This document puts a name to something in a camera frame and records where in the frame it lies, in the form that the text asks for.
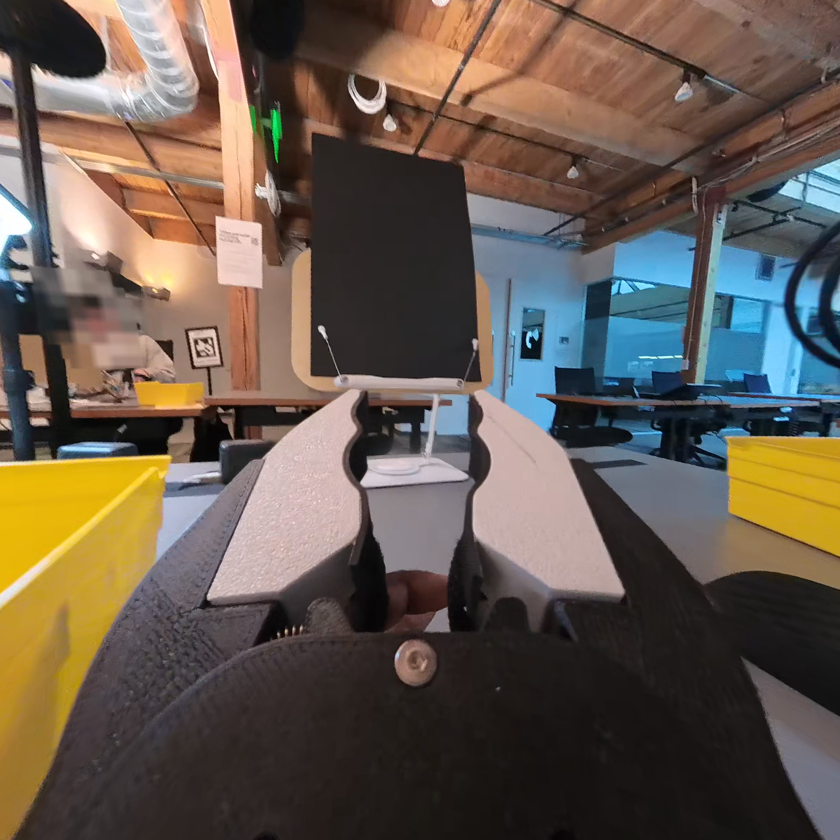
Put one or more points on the wooden support post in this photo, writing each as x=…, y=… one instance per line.
x=239, y=164
x=705, y=295

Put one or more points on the black white marker sign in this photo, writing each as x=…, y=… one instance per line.
x=204, y=346

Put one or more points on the black square panel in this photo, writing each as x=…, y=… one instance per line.
x=394, y=262

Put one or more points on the white paper notice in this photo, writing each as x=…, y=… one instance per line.
x=239, y=253

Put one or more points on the wooden backing board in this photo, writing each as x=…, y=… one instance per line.
x=302, y=328

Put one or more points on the brown office desk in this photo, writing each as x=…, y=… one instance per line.
x=131, y=411
x=623, y=400
x=275, y=398

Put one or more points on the phone icon wall sign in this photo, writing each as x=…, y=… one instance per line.
x=532, y=333

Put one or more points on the green exit sign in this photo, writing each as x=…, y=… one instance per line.
x=275, y=134

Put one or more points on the person's left hand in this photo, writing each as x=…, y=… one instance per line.
x=417, y=597

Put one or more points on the black wrist rest pad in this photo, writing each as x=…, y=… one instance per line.
x=787, y=630

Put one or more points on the black pole stand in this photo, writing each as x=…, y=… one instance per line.
x=33, y=197

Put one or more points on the yellow plastic bin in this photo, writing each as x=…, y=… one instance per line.
x=787, y=485
x=65, y=558
x=170, y=394

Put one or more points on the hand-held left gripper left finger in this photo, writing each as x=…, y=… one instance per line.
x=295, y=512

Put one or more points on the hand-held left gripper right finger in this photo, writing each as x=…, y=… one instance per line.
x=544, y=518

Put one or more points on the blue office chair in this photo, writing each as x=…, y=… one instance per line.
x=756, y=382
x=666, y=380

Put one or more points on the silver air duct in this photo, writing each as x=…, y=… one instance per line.
x=164, y=65

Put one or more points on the black wall lamp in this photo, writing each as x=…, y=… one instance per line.
x=105, y=261
x=156, y=292

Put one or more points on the small black box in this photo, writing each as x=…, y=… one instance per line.
x=243, y=459

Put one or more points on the black office chair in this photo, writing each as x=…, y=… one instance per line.
x=577, y=394

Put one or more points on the grey flat case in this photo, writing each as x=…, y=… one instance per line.
x=98, y=450

